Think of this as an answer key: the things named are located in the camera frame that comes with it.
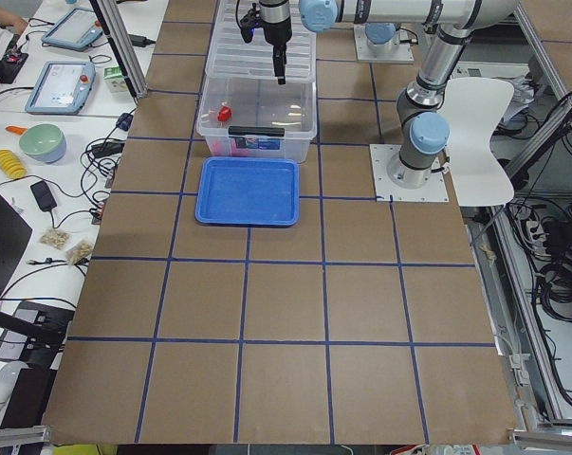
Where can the white chair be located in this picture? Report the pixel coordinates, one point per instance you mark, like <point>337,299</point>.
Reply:
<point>473,107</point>

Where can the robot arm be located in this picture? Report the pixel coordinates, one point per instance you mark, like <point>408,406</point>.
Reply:
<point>383,34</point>
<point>455,21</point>

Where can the clear plastic storage box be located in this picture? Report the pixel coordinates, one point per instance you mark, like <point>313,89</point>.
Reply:
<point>258,103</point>

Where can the black power adapter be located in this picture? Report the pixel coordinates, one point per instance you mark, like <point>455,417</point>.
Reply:
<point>43,196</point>

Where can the green white carton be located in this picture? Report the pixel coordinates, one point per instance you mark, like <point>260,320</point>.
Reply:
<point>114,80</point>

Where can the yellow round chips stack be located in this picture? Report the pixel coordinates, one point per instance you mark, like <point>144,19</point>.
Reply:
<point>11,165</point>

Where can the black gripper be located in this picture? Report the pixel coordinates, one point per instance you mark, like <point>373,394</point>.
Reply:
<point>276,32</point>

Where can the aluminium frame post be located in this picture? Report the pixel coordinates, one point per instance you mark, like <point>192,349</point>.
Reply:
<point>114,29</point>

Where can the blue plastic tray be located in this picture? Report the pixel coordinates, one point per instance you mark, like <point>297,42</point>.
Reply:
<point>249,191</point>

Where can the black box latch handle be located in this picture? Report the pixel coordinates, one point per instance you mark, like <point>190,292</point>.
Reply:
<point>240,131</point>

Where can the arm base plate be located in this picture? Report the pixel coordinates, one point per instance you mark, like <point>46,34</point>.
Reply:
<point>401,54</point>
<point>394,182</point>

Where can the red block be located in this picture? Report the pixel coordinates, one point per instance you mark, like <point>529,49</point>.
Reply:
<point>224,114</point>

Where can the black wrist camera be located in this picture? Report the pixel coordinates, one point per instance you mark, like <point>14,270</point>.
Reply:
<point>249,22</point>

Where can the green bowl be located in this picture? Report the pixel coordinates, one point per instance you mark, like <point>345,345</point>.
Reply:
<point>43,142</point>

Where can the blue teach pendant tablet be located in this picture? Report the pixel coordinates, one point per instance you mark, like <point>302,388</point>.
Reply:
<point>62,88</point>
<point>77,30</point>

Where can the clear plastic box lid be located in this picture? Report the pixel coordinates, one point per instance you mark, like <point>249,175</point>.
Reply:
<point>230,57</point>

